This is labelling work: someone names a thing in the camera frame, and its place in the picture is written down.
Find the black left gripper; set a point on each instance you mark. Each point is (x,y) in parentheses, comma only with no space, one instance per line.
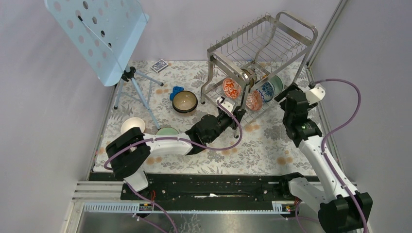
(238,114)

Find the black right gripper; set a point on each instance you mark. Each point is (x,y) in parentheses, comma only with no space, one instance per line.
(293,86)

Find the pale green bowl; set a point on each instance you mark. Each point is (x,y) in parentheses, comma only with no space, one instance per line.
(277,84)

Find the blue white patterned bowl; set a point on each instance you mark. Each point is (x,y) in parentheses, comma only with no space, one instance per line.
(266,91)

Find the stainless steel dish rack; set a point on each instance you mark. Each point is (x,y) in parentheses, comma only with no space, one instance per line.
(269,45)

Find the light green celadon bowl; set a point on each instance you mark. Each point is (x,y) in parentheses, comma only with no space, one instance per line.
(167,131)

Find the orange white bowl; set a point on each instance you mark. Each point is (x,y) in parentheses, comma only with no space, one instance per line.
(132,123)

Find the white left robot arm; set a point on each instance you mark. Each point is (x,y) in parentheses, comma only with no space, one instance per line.
(128,152)

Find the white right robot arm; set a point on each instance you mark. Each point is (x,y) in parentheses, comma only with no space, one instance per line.
(340,207)

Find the orange patterned bowl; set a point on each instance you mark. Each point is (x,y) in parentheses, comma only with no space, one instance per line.
(231,88)

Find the floral patterned table mat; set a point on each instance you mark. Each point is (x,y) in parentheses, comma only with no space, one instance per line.
(180,132)

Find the blue playing card box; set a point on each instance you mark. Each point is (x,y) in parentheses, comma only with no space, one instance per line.
(159,66)

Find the light blue perforated music stand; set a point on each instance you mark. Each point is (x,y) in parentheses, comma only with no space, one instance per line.
(106,33)

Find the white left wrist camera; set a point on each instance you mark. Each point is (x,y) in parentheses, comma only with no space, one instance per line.
(226,104)

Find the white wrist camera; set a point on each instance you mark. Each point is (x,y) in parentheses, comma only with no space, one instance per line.
(226,104)
(315,94)

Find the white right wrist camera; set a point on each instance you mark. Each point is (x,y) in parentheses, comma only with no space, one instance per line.
(315,94)

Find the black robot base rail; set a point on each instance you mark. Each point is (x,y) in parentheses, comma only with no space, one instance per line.
(206,192)

